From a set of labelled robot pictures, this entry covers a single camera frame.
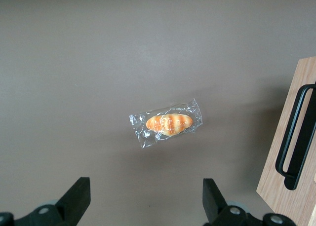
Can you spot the brown table cover sheet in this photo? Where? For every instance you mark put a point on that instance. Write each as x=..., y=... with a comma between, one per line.
x=74, y=63

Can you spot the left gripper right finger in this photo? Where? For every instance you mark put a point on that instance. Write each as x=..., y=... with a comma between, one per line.
x=211, y=201

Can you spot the wooden drawer cabinet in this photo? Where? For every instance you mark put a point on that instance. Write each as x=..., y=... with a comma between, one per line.
x=274, y=161

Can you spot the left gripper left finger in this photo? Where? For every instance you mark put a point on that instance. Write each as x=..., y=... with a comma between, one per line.
x=76, y=196

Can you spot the bread roll in clear wrapper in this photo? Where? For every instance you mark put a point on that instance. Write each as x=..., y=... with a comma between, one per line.
x=169, y=123

